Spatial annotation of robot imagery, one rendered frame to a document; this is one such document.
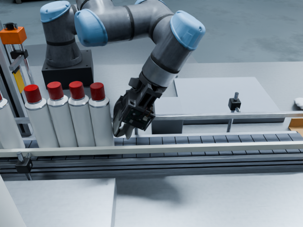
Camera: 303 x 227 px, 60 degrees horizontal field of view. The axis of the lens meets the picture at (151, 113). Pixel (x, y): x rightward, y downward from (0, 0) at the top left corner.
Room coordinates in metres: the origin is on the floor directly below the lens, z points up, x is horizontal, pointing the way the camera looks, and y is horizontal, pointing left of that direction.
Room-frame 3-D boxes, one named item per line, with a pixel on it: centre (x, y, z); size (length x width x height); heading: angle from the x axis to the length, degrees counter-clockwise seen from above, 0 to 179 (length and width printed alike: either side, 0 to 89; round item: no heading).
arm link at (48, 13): (1.07, 0.37, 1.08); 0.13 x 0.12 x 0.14; 118
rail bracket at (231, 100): (0.64, -0.25, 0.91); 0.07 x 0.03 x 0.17; 2
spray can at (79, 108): (0.55, 0.18, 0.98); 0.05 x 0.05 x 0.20
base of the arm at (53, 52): (1.06, 0.38, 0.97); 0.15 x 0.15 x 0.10
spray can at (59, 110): (0.55, 0.23, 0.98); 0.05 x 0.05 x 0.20
